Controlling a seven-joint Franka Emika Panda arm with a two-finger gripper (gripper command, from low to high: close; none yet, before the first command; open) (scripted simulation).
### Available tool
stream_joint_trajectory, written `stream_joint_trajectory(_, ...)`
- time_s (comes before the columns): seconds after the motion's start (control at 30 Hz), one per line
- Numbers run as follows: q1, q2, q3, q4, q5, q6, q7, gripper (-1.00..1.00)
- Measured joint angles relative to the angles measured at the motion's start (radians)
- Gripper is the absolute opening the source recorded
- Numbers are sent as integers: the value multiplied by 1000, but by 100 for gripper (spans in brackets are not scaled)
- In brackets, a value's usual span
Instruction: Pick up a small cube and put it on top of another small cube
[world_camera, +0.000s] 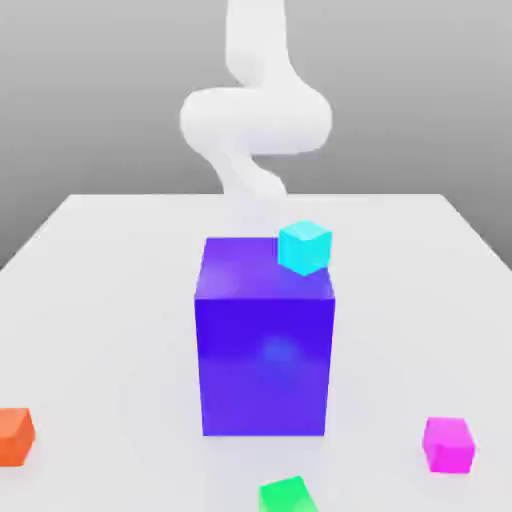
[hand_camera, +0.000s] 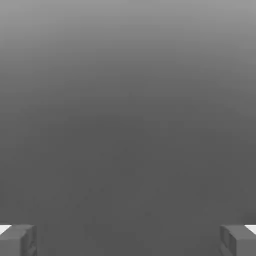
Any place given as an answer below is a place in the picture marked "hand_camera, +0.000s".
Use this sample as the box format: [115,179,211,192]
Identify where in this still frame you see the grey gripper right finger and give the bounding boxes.
[219,224,256,256]

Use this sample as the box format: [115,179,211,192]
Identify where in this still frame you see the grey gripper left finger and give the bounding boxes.
[0,224,38,256]

